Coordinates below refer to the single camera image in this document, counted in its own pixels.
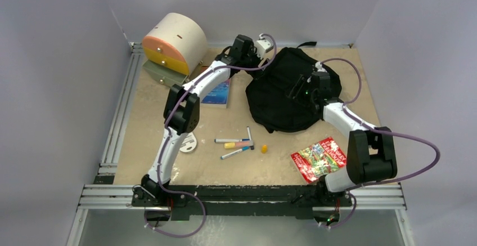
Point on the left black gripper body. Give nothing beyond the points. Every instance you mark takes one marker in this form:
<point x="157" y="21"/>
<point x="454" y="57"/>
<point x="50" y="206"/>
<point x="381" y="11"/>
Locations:
<point x="252" y="59"/>

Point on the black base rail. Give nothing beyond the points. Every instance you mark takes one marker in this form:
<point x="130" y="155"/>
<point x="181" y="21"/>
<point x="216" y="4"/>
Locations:
<point x="304" y="202"/>

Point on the white oval label card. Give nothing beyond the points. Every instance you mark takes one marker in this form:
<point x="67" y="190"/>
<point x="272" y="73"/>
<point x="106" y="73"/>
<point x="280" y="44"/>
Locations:
<point x="189" y="144"/>

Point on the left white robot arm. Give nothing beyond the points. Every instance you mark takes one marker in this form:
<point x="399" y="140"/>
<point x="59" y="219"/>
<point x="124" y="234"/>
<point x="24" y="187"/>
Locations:
<point x="182" y="108"/>

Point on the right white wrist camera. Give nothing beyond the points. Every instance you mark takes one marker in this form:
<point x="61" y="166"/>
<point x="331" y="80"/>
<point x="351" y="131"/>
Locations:
<point x="319" y="67"/>

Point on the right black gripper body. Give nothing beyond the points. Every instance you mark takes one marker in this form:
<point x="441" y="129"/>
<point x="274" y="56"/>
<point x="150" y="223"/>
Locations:
<point x="313" y="94"/>

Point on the blue orange book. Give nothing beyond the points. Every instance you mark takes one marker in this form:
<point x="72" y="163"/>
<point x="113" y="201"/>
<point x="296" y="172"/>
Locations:
<point x="219" y="96"/>

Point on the black student backpack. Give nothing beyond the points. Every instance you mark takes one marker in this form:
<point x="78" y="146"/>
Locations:
<point x="266" y="93"/>

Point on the cream round drawer cabinet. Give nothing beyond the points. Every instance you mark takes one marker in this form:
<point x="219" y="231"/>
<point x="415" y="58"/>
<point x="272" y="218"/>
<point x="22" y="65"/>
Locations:
<point x="174" y="47"/>

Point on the white marker blue cap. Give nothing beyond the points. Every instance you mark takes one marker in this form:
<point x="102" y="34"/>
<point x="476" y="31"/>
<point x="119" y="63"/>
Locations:
<point x="227" y="140"/>

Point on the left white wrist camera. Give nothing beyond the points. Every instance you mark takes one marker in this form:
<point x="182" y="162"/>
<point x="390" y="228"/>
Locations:
<point x="262" y="47"/>

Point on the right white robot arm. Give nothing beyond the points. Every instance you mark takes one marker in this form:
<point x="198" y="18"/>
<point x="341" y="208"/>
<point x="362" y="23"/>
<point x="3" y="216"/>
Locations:
<point x="370" y="155"/>

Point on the white marker lying lower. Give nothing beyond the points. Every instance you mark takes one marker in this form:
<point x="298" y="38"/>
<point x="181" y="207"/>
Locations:
<point x="234" y="152"/>

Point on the red colourful booklet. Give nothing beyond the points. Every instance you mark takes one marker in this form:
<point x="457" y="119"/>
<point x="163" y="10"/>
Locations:
<point x="322" y="158"/>

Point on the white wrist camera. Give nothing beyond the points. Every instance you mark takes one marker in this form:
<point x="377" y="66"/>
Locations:
<point x="319" y="67"/>
<point x="262" y="47"/>

